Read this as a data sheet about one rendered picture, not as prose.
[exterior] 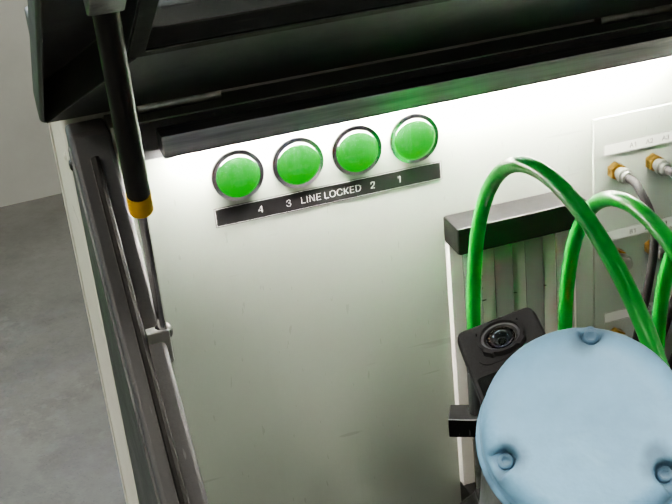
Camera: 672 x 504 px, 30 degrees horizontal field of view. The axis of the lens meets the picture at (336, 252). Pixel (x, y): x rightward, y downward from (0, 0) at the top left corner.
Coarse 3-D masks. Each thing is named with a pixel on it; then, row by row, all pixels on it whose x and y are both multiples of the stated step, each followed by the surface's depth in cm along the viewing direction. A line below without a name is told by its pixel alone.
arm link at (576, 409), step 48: (576, 336) 44; (624, 336) 44; (528, 384) 44; (576, 384) 43; (624, 384) 43; (480, 432) 46; (528, 432) 43; (576, 432) 43; (624, 432) 43; (528, 480) 43; (576, 480) 42; (624, 480) 42
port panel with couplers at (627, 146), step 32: (608, 128) 130; (640, 128) 131; (608, 160) 131; (640, 160) 133; (608, 224) 135; (640, 224) 136; (640, 256) 138; (608, 288) 138; (640, 288) 139; (608, 320) 140
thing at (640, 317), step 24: (504, 168) 106; (528, 168) 102; (480, 192) 113; (576, 192) 96; (480, 216) 115; (576, 216) 95; (480, 240) 118; (600, 240) 93; (480, 264) 120; (624, 264) 91; (480, 288) 122; (624, 288) 90; (480, 312) 124; (648, 312) 90; (648, 336) 89
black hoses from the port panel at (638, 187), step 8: (664, 168) 130; (632, 176) 129; (632, 184) 128; (640, 184) 128; (640, 192) 127; (640, 200) 128; (648, 200) 127; (656, 240) 128; (656, 248) 128; (648, 256) 129; (656, 256) 129; (648, 264) 129; (648, 272) 129; (648, 280) 130; (648, 288) 130; (648, 296) 131; (648, 304) 131
